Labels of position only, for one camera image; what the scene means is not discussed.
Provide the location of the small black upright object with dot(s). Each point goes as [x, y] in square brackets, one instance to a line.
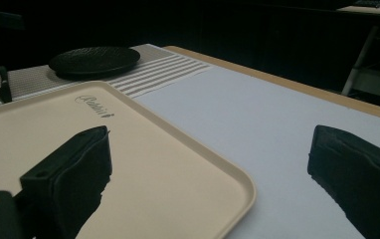
[3, 84]

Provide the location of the metal stand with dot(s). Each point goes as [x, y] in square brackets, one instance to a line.
[370, 66]

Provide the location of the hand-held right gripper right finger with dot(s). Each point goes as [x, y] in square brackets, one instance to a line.
[357, 172]

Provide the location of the beige plastic tray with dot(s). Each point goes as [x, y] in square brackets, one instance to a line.
[164, 179]

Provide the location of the black round woven coaster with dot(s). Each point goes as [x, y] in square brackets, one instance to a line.
[94, 60]

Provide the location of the white table mat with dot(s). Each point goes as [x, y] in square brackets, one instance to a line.
[264, 132]

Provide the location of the striped woven placemat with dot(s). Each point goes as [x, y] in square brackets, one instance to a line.
[151, 71]

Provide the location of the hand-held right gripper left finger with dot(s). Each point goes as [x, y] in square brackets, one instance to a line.
[75, 186]

